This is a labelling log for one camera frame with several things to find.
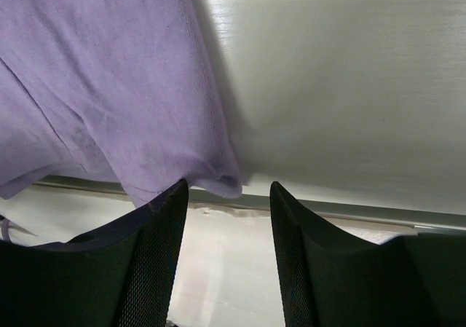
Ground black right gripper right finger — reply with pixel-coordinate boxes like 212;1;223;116
269;182;465;326

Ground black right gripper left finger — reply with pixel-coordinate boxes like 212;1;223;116
1;180;189;326

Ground lavender t shirt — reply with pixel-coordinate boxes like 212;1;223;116
1;0;242;205

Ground aluminium table edge rail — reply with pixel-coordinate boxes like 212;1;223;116
35;176;465;233

